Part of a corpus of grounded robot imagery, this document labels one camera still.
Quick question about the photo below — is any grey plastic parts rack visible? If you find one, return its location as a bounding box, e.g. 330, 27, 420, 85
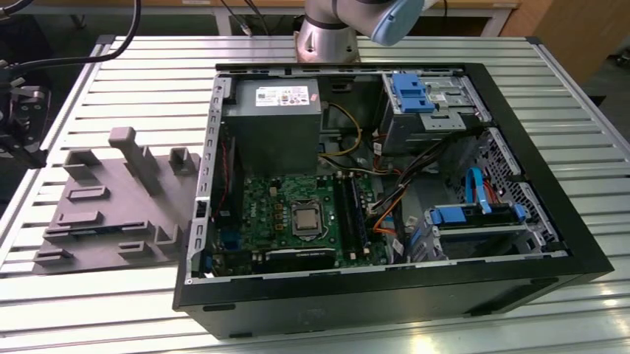
31, 126, 202, 277

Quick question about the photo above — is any grey power supply unit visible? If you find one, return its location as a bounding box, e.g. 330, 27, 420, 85
218, 77, 324, 176

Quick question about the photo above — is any green motherboard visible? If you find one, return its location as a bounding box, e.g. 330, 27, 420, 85
204, 173, 394, 276

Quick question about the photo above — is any silver CPU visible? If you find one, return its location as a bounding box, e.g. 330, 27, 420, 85
293, 210, 320, 228

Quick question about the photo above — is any metal socket cover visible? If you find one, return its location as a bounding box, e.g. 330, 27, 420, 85
288, 198, 328, 240

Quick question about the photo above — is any black graphics card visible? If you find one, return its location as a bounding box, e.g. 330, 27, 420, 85
253, 246, 338, 274

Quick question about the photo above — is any blue plastic drive latch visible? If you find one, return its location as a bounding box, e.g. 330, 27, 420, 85
392, 73, 437, 114

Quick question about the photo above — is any black open PC case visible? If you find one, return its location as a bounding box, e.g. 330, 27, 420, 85
170, 61, 615, 339

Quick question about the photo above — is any metal drive cage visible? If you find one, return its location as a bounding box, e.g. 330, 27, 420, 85
380, 72, 492, 156

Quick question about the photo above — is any hard disk in blue carrier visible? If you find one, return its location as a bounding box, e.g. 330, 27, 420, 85
425, 204, 527, 226

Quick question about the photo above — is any wooden cabinet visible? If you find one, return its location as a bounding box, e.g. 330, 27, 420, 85
499, 0, 630, 88

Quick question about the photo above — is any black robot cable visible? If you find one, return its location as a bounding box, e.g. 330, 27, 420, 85
0, 0, 144, 74

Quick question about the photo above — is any yellow wire bundle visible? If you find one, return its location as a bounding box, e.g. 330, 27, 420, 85
317, 103, 362, 159

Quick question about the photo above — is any white and black wire bundle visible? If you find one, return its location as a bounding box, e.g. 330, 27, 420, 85
318, 153, 402, 176

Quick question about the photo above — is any orange red wire bundle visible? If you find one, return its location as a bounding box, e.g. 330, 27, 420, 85
368, 128, 412, 237

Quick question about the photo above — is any black cable bundle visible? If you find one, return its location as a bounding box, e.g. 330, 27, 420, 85
365, 127, 488, 215

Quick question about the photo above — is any blue flat data cable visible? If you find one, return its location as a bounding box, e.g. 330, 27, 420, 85
406, 225, 427, 261
464, 167, 492, 215

